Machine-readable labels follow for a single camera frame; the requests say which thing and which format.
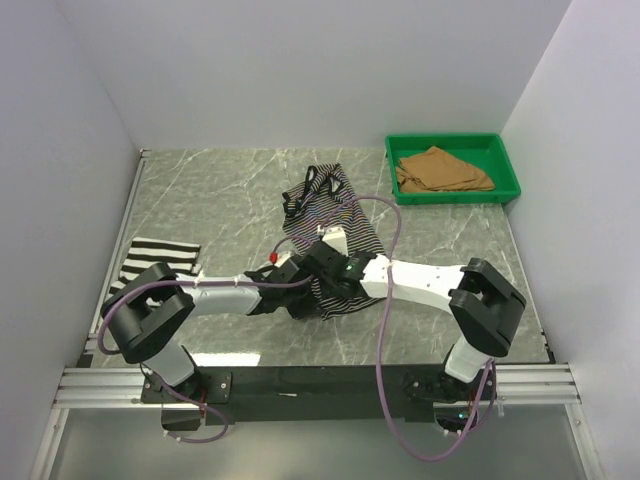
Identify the thin striped tank top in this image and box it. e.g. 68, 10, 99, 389
282, 164, 385, 319

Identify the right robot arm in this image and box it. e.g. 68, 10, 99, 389
301, 241, 527, 399

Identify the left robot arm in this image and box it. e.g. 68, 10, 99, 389
97, 258, 317, 402

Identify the aluminium rail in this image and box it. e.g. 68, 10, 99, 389
52, 364, 581, 409
83, 149, 150, 355

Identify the wide black white striped tank top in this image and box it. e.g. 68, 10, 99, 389
108, 237, 201, 297

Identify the aluminium front rail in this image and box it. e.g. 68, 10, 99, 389
52, 364, 581, 409

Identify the tan tank top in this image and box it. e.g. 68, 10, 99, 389
395, 146, 495, 194

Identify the green plastic bin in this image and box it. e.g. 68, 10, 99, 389
385, 133, 521, 205

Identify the aluminium left side rail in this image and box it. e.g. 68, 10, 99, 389
83, 149, 150, 355

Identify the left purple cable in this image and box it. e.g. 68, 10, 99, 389
97, 237, 321, 444

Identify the black base beam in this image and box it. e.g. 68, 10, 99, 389
139, 364, 499, 431

